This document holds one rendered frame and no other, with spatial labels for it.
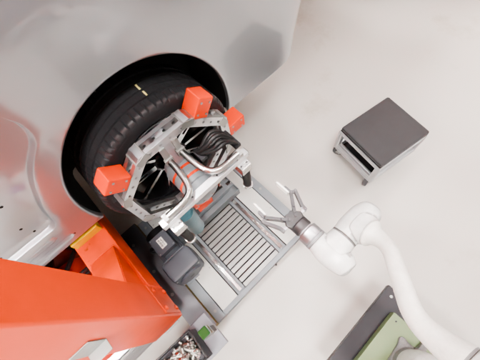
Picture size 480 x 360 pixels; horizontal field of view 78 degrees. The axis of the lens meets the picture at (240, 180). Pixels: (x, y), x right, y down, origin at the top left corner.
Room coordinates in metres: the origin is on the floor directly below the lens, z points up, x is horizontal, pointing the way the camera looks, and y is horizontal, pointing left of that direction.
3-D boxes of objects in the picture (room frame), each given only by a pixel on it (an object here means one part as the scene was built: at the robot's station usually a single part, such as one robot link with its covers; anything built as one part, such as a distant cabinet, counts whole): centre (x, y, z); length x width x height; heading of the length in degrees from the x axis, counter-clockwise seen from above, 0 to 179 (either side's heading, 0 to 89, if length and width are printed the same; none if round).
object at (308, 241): (0.22, -0.21, 0.83); 0.09 x 0.06 x 0.09; 121
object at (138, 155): (0.63, 0.24, 0.85); 0.54 x 0.07 x 0.54; 121
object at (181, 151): (0.58, 0.09, 1.03); 0.19 x 0.18 x 0.11; 31
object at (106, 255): (0.38, 0.68, 0.69); 0.52 x 0.17 x 0.35; 31
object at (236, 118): (0.80, -0.03, 0.85); 0.09 x 0.08 x 0.07; 121
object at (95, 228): (0.53, 0.77, 0.70); 0.14 x 0.14 x 0.05; 31
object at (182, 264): (0.43, 0.48, 0.26); 0.42 x 0.18 x 0.35; 31
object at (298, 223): (0.28, -0.17, 0.83); 0.09 x 0.08 x 0.07; 31
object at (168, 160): (0.47, 0.26, 1.03); 0.19 x 0.18 x 0.11; 31
